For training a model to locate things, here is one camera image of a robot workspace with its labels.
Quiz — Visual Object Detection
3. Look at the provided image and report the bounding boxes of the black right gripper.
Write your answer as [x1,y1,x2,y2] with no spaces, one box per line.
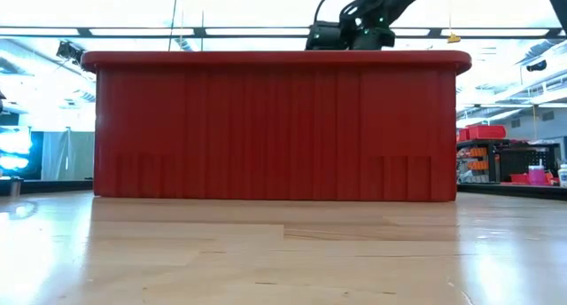
[304,21,396,51]

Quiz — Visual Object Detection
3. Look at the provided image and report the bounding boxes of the large red plastic bin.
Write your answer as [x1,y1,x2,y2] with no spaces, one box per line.
[81,50,473,203]

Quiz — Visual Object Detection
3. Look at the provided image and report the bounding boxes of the red storage bin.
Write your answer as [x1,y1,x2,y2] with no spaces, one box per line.
[457,124,508,143]

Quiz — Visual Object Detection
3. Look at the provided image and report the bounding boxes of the shelf with orange bins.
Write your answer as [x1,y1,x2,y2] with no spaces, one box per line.
[455,138,501,184]

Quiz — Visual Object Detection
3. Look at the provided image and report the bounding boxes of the black pegboard cabinet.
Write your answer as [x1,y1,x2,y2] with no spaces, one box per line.
[499,143,563,182]

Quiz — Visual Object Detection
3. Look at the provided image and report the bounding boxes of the pink drink bottle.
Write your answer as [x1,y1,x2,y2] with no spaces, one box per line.
[528,165,549,186]

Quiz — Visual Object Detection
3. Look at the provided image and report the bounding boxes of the white curtain panel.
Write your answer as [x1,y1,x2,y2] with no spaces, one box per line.
[42,130,95,182]

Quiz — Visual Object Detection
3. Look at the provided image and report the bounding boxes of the computer monitor with blue screen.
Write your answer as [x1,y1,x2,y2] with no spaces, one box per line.
[0,126,33,176]

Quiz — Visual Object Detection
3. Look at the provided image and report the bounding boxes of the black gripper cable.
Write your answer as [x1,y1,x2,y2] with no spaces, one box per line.
[313,0,355,27]

